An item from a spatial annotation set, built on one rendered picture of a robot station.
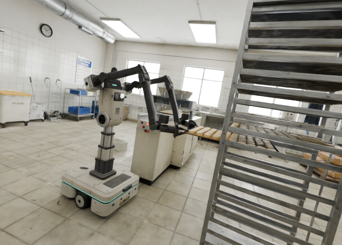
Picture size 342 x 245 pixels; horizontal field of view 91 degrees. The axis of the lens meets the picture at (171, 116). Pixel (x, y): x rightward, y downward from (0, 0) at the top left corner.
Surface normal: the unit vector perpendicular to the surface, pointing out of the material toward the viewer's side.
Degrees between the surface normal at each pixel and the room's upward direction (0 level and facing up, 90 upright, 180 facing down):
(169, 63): 90
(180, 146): 90
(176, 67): 90
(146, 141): 90
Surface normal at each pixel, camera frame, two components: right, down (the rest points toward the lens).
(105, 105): -0.43, 0.22
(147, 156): -0.33, 0.06
